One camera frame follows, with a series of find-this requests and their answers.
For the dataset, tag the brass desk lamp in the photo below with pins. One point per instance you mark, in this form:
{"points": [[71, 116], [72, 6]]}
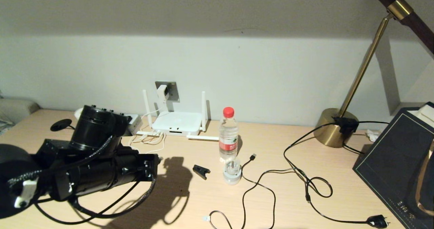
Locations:
{"points": [[330, 130]]}

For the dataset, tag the white box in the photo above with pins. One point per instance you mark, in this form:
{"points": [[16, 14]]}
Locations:
{"points": [[426, 115]]}

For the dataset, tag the clear water bottle red cap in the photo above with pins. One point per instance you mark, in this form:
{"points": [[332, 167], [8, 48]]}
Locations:
{"points": [[229, 144]]}

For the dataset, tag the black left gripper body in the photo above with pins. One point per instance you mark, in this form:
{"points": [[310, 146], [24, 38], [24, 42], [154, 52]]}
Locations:
{"points": [[151, 168]]}

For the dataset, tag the small white crumpled item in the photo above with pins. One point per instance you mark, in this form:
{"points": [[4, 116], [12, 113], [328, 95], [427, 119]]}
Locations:
{"points": [[373, 136]]}

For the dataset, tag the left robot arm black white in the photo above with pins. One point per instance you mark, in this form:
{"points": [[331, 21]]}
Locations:
{"points": [[95, 171]]}

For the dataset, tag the patterned fabric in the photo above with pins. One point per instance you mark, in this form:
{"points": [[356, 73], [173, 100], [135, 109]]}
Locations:
{"points": [[4, 124]]}

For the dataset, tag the white wifi router with antennas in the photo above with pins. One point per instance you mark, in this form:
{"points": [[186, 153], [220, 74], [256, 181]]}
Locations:
{"points": [[176, 122]]}

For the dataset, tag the black block on lamp base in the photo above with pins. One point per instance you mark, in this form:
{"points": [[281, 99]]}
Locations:
{"points": [[347, 124]]}

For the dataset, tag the small white clear-dome humidifier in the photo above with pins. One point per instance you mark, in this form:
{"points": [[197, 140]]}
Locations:
{"points": [[232, 176]]}

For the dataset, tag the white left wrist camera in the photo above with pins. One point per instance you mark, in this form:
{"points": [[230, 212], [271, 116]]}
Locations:
{"points": [[134, 123]]}

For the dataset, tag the grey cushion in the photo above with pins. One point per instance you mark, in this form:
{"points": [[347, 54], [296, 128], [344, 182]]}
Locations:
{"points": [[17, 107]]}

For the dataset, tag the dark blue gift bag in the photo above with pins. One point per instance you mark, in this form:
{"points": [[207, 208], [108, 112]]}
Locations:
{"points": [[393, 168]]}

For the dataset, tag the white toilet paper roll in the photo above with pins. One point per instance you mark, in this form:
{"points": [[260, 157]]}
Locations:
{"points": [[78, 113]]}

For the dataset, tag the grey wall power socket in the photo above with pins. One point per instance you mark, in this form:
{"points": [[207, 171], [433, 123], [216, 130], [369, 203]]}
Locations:
{"points": [[173, 88]]}

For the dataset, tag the small black plastic clip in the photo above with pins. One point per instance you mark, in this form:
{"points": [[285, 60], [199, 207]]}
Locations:
{"points": [[200, 170]]}

